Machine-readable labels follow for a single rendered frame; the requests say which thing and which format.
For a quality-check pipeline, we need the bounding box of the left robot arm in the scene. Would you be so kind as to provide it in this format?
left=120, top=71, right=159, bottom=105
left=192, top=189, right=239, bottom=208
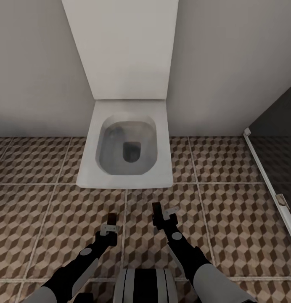
left=22, top=224, right=121, bottom=303

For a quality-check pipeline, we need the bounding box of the robot trunk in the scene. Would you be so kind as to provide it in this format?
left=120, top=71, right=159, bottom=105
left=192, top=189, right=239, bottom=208
left=113, top=268, right=178, bottom=303

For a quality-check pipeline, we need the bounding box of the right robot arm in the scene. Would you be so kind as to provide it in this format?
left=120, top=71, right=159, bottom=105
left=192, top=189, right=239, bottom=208
left=153, top=206, right=259, bottom=303

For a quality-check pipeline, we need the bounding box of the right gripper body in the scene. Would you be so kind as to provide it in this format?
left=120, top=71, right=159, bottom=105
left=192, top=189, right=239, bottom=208
left=155, top=213, right=178, bottom=231

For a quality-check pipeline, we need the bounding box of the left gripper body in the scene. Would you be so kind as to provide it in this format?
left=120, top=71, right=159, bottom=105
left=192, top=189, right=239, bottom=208
left=95, top=232, right=117, bottom=251

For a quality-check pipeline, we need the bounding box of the mousetrap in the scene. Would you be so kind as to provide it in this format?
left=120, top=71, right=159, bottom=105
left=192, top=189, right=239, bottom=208
left=152, top=202, right=163, bottom=218
left=107, top=213, right=117, bottom=225

